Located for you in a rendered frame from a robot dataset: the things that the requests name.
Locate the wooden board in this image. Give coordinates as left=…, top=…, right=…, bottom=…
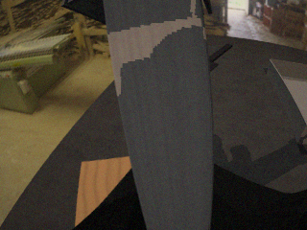
left=74, top=156, right=131, bottom=226

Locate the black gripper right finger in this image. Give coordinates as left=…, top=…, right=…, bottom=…
left=210, top=164, right=307, bottom=230

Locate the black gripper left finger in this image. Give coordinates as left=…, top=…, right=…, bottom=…
left=72, top=169, right=147, bottom=230

